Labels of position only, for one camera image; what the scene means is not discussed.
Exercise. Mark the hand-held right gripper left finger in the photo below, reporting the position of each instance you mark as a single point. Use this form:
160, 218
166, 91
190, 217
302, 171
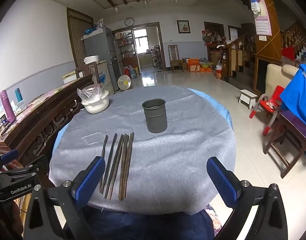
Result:
89, 180

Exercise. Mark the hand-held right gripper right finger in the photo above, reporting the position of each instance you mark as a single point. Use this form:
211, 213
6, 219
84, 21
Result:
221, 180

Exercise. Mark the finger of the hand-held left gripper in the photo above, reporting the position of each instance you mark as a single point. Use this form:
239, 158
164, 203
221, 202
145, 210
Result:
9, 155

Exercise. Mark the row of dark chopsticks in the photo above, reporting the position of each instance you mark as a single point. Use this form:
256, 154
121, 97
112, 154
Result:
118, 165

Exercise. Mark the grey metal utensil cup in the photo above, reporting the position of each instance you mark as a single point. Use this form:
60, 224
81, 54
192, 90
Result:
154, 116

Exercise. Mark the person's left forearm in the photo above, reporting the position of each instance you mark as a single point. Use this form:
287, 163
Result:
5, 220

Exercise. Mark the floral cloth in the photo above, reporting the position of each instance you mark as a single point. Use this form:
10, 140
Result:
215, 217

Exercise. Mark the carved dark wooden sofa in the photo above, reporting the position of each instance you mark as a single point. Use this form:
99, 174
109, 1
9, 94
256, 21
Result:
43, 127

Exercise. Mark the pink thermos bottle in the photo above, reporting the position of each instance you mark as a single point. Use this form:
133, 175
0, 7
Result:
7, 107

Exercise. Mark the grey foam table mat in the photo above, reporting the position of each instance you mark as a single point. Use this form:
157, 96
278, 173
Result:
180, 155

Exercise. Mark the blue thermos bottle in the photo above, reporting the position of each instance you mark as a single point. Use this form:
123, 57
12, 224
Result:
19, 98

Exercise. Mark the person's dark blue trousers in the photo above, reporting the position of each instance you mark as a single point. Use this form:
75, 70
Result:
148, 225

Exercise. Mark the white ceramic bowl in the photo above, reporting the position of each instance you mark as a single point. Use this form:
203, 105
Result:
95, 106

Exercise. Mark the blue table cover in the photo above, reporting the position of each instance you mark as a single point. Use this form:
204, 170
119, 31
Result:
219, 105

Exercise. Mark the small white stool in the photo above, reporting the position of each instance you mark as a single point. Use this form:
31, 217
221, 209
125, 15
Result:
247, 95

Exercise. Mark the red plastic chair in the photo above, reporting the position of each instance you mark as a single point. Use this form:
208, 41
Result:
270, 105

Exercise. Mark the cream cabinet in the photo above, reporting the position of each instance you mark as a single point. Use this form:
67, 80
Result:
69, 77

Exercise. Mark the round electric fan heater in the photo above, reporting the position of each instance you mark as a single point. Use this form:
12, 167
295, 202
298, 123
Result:
124, 82

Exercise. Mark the white chest freezer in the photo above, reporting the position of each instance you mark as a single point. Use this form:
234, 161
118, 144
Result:
104, 76

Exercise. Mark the dark wooden dining chair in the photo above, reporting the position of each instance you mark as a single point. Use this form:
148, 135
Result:
85, 71

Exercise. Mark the cardboard box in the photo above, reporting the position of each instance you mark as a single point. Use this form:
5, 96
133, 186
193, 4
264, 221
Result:
194, 68

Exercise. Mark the blue water jug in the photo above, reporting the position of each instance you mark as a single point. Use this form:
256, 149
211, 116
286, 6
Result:
133, 73

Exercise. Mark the beige armchair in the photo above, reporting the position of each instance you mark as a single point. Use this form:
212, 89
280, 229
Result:
277, 77

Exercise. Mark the blue jacket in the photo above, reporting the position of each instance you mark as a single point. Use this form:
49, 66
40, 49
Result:
300, 92

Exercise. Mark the white rice cooker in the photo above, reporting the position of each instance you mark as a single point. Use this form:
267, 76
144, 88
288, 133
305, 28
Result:
91, 59

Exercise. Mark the orange box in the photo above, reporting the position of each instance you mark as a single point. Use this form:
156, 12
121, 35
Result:
193, 62

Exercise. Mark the wooden stair railing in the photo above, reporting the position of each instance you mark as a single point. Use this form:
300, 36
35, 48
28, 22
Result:
225, 55

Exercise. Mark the brown wooden chair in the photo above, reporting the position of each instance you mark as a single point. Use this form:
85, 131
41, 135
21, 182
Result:
175, 61

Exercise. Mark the grey refrigerator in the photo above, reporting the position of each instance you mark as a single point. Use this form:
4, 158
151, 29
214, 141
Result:
100, 47

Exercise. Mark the brown door curtain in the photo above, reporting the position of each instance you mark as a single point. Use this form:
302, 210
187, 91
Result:
79, 37

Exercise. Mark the kitchen goods shelf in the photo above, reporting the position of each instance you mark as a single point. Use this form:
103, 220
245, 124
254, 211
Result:
125, 45

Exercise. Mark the framed wall picture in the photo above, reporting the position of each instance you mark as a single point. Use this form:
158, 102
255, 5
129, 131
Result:
183, 26

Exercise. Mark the pink wall calendar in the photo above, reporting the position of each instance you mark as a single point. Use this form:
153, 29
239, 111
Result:
262, 22

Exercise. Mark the round wall clock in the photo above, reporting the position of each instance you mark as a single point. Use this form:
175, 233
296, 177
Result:
129, 21

